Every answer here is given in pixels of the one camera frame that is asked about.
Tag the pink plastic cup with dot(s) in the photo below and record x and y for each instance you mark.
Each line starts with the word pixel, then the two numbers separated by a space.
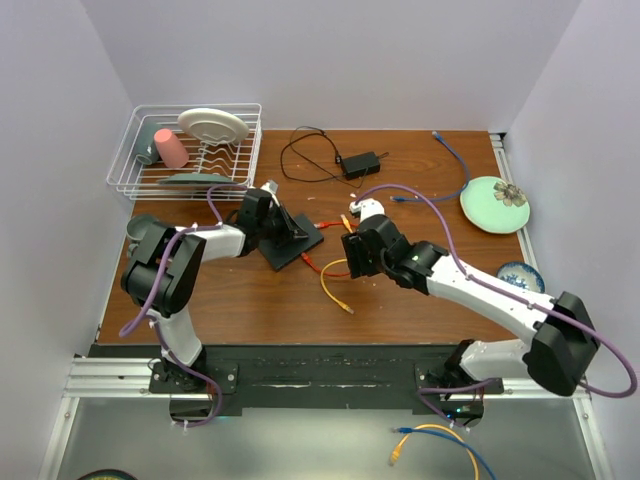
pixel 171 150

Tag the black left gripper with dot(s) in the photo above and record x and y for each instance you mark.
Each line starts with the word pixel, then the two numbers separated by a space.
pixel 289 229

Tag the grey green plate in rack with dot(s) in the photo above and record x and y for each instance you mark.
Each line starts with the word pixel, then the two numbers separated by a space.
pixel 192 179

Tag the dark round object bottom edge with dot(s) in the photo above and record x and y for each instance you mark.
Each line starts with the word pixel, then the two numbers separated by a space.
pixel 107 474

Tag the blue white patterned bowl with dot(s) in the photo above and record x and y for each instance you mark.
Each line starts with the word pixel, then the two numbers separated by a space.
pixel 521 275

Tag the black network switch box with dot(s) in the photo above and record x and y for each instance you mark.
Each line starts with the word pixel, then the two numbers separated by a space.
pixel 280 257

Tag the grey ceramic mug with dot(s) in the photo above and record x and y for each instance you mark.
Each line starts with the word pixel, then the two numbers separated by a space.
pixel 137 227

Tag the dark green cup in rack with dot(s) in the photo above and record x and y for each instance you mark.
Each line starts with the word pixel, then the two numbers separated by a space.
pixel 145 150

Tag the black power adapter brick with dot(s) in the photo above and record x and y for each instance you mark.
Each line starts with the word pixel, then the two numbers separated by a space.
pixel 360 165

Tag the white plate in rack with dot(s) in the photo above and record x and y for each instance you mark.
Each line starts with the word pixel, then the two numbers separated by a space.
pixel 213 125

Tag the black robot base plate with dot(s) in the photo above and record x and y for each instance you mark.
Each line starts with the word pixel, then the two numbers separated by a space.
pixel 373 377

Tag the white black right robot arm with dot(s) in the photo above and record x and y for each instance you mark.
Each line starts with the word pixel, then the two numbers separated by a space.
pixel 552 343

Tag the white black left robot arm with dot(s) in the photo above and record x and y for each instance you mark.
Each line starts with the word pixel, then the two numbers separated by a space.
pixel 161 273

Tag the white wire dish rack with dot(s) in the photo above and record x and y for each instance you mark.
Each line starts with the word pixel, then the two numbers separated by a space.
pixel 139 173

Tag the mint green flower plate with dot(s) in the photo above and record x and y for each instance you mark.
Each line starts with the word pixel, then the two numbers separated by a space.
pixel 495 205

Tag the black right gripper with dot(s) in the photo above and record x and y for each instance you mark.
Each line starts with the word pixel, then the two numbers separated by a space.
pixel 354 248

